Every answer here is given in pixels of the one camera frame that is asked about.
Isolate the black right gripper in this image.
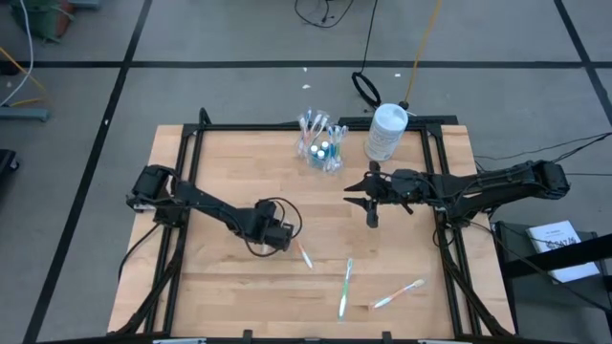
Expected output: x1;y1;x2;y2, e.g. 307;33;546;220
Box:
343;161;434;228

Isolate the orange toothbrush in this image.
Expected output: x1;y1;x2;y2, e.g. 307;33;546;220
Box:
293;240;315;270
298;117;310;157
369;278;426;312

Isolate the clear acrylic organizer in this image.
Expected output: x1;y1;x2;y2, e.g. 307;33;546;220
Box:
295;108;349;174

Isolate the white wipes canister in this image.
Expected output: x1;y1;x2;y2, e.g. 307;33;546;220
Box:
363;103;409;162

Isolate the black side cart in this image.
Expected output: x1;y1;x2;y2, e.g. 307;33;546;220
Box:
492;220;612;344

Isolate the white booklet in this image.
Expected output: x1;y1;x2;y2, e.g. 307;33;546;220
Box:
525;219;601;284

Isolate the black floor object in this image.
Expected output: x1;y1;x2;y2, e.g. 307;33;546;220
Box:
0;148;20;176

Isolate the grey metal foot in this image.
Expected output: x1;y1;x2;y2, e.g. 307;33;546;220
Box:
0;105;52;123

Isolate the green bin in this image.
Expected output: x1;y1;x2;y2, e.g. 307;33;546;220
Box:
9;0;76;42

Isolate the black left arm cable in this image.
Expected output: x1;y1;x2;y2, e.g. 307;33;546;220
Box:
243;196;304;258

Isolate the black hanging cable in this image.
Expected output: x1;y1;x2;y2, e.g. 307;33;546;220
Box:
351;0;383;110

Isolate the black aluminium table frame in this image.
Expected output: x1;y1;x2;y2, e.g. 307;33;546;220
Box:
112;107;515;344

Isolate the black power cable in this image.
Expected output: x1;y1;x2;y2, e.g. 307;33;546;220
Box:
118;222;162;283

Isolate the yellow hanging cable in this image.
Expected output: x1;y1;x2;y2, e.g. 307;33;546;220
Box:
404;0;444;109

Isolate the black looped floor cable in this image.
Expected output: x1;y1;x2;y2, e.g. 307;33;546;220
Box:
294;0;355;29

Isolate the thin black floor cable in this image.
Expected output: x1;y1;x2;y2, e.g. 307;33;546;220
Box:
472;132;612;161

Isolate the yellow floor cable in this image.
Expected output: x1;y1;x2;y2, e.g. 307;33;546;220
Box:
0;45;47;109

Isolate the white floor cable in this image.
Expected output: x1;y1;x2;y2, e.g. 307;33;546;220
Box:
0;0;34;107

